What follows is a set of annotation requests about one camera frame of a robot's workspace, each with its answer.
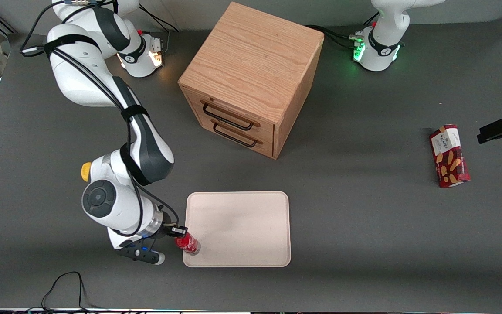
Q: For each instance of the red coke bottle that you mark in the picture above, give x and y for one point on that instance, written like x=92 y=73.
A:
x=188 y=243

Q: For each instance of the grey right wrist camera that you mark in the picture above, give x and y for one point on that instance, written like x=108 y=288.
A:
x=140 y=254

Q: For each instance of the red shortbread cookie box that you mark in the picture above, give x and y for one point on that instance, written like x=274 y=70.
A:
x=449 y=157

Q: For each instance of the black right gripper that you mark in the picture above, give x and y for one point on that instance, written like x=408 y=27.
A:
x=167 y=230

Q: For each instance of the beige plastic tray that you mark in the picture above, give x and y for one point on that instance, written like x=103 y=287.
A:
x=242 y=229

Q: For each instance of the yellow lemon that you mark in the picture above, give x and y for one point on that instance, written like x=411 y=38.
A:
x=86 y=171

